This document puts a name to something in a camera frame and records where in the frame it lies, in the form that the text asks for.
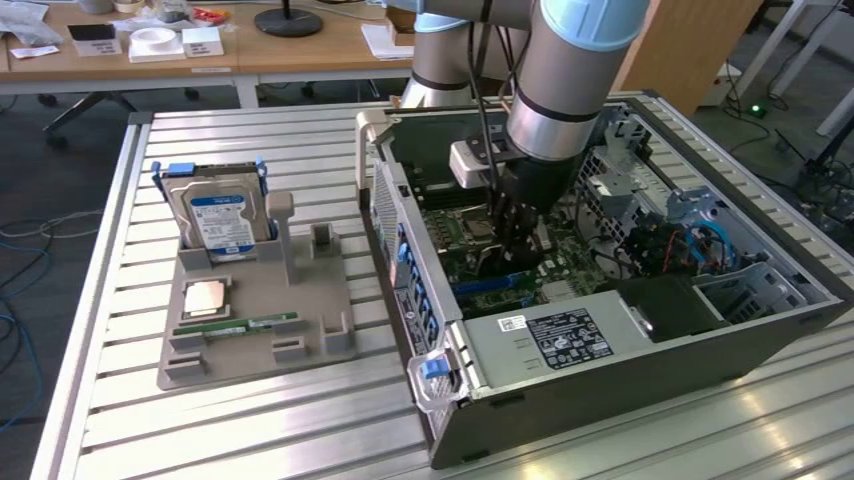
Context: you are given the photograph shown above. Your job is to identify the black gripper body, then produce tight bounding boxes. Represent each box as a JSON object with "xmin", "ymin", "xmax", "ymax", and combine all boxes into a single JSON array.
[{"xmin": 494, "ymin": 154, "xmax": 577, "ymax": 222}]

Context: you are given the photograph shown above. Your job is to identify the CPU socket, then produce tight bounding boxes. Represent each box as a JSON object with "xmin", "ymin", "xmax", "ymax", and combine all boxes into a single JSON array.
[{"xmin": 458, "ymin": 208, "xmax": 499, "ymax": 242}]

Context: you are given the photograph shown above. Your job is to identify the green motherboard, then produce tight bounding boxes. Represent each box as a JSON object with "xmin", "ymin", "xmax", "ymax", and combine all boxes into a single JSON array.
[{"xmin": 406, "ymin": 169, "xmax": 622, "ymax": 319}]

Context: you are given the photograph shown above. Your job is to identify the blue expansion slot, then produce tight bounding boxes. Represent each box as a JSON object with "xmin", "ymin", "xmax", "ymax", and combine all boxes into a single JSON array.
[{"xmin": 451, "ymin": 273, "xmax": 530, "ymax": 297}]

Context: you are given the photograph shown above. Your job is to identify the silver chipset heatsink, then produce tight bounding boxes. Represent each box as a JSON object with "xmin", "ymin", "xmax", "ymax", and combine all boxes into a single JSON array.
[{"xmin": 541, "ymin": 282, "xmax": 585, "ymax": 303}]

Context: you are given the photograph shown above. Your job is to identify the silver drive cage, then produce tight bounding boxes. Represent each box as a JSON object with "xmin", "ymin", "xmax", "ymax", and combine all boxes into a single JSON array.
[{"xmin": 577, "ymin": 105, "xmax": 662, "ymax": 251}]

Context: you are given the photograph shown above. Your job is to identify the silver power supply unit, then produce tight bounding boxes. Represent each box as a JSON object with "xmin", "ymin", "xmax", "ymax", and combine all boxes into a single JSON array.
[{"xmin": 459, "ymin": 292, "xmax": 654, "ymax": 390}]

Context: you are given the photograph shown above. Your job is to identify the blue case latch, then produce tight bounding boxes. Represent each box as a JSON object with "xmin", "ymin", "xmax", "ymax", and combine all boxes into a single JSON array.
[{"xmin": 419, "ymin": 355, "xmax": 450, "ymax": 387}]

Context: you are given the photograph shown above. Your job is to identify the open grey PC case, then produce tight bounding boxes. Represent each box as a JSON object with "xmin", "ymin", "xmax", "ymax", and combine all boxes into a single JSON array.
[{"xmin": 355, "ymin": 94, "xmax": 854, "ymax": 471}]

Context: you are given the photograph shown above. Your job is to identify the white papers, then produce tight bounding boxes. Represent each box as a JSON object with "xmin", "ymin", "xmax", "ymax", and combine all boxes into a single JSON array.
[{"xmin": 359, "ymin": 22, "xmax": 417, "ymax": 62}]

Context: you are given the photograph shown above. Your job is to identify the wooden cabinet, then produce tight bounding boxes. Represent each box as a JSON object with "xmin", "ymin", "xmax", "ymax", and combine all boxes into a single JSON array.
[{"xmin": 610, "ymin": 0, "xmax": 766, "ymax": 116}]

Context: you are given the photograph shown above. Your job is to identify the grey printed parts rack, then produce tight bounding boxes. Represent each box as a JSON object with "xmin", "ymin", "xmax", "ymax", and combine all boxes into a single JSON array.
[{"xmin": 157, "ymin": 192, "xmax": 359, "ymax": 391}]

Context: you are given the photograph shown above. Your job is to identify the metal disk bay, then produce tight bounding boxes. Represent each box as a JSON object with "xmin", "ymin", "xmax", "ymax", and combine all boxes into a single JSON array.
[{"xmin": 693, "ymin": 262, "xmax": 816, "ymax": 325}]

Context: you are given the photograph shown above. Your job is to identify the cardboard box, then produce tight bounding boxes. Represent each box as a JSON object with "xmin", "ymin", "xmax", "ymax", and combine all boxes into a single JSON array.
[{"xmin": 386, "ymin": 4, "xmax": 421, "ymax": 34}]

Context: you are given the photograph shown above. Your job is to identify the hard disk with blue caddy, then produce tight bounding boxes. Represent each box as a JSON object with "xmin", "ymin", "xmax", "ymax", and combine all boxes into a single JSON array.
[{"xmin": 151, "ymin": 158, "xmax": 270, "ymax": 264}]

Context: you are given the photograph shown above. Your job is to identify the green RAM stick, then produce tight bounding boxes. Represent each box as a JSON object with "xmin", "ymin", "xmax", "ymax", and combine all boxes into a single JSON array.
[{"xmin": 173, "ymin": 312, "xmax": 299, "ymax": 335}]

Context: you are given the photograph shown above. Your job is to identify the silver CPU chip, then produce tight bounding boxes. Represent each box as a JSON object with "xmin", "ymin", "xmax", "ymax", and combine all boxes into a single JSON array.
[{"xmin": 183, "ymin": 279, "xmax": 230, "ymax": 318}]

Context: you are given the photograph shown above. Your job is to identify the black round lamp base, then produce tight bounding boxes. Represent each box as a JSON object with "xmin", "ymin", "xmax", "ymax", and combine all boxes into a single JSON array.
[{"xmin": 253, "ymin": 0, "xmax": 326, "ymax": 39}]

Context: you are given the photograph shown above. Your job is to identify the small white box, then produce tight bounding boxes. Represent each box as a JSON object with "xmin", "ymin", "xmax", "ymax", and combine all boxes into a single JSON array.
[{"xmin": 181, "ymin": 25, "xmax": 225, "ymax": 59}]

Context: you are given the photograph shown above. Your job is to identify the wooden desk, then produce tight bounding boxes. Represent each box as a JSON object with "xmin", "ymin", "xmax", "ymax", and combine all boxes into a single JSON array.
[{"xmin": 0, "ymin": 0, "xmax": 535, "ymax": 109}]

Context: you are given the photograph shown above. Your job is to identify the white box with tape roll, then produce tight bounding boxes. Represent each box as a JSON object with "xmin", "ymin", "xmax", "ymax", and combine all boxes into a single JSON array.
[{"xmin": 127, "ymin": 27, "xmax": 189, "ymax": 64}]

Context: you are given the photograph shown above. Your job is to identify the black and white box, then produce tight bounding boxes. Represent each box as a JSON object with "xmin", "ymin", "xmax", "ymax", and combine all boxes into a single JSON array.
[{"xmin": 66, "ymin": 23, "xmax": 126, "ymax": 58}]

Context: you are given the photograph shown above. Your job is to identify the clear plastic bag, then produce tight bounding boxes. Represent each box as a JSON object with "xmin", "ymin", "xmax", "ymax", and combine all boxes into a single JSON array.
[{"xmin": 0, "ymin": 2, "xmax": 66, "ymax": 46}]

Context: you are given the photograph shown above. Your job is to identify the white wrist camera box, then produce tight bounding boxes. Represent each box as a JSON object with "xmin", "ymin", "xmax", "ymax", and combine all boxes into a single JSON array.
[{"xmin": 450, "ymin": 139, "xmax": 510, "ymax": 190}]

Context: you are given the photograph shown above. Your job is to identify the orange wire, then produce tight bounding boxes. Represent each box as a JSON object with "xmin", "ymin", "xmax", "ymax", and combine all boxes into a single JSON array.
[{"xmin": 666, "ymin": 227, "xmax": 700, "ymax": 274}]

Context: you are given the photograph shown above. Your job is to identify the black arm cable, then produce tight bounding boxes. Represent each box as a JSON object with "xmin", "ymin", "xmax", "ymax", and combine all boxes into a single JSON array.
[{"xmin": 465, "ymin": 0, "xmax": 522, "ymax": 166}]

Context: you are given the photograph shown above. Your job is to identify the blue wire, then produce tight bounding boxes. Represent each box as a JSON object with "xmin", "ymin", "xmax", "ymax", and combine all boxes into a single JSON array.
[{"xmin": 686, "ymin": 219, "xmax": 737, "ymax": 274}]

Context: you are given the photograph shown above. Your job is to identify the white desk frame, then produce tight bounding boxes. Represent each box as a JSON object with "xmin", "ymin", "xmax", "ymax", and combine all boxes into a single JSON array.
[{"xmin": 724, "ymin": 0, "xmax": 854, "ymax": 136}]

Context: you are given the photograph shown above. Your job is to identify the white floor cable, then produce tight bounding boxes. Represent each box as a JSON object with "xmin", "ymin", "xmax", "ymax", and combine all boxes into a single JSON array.
[{"xmin": 0, "ymin": 208, "xmax": 110, "ymax": 240}]

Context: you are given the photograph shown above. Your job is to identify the blue floor cable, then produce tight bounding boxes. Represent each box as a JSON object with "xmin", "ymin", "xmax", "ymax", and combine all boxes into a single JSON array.
[{"xmin": 0, "ymin": 234, "xmax": 54, "ymax": 432}]

